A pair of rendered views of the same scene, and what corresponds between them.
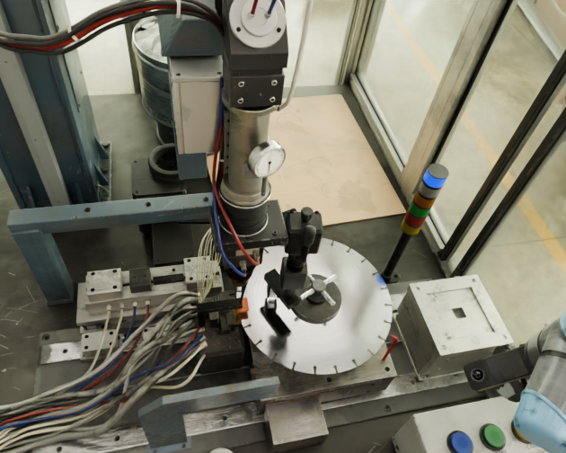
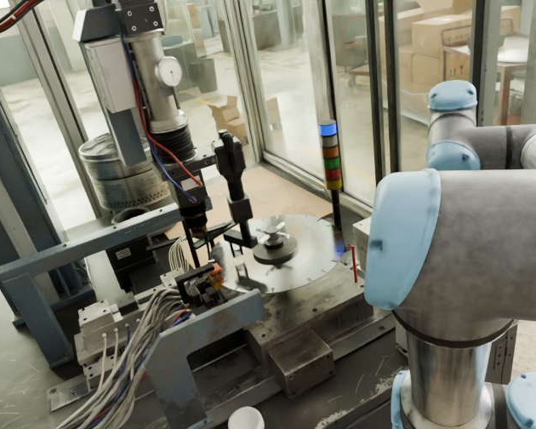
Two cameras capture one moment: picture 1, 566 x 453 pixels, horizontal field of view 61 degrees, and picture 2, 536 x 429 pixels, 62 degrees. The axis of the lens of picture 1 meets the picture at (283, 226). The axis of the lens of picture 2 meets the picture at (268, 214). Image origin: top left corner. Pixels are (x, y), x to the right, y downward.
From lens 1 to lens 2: 0.47 m
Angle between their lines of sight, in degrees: 22
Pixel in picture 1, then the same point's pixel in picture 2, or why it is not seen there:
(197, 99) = (111, 59)
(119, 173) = (94, 266)
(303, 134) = not seen: hidden behind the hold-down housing
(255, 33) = not seen: outside the picture
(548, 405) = (441, 143)
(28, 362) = (39, 416)
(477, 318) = not seen: hidden behind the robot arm
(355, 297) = (308, 237)
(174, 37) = (83, 24)
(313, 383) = (301, 317)
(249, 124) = (148, 50)
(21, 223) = (9, 269)
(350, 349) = (316, 265)
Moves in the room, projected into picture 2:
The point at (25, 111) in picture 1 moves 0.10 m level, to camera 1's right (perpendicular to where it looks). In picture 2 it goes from (2, 203) to (39, 195)
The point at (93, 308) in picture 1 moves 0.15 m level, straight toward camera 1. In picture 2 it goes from (91, 341) to (121, 370)
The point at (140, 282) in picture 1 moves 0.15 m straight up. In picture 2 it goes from (127, 302) to (105, 252)
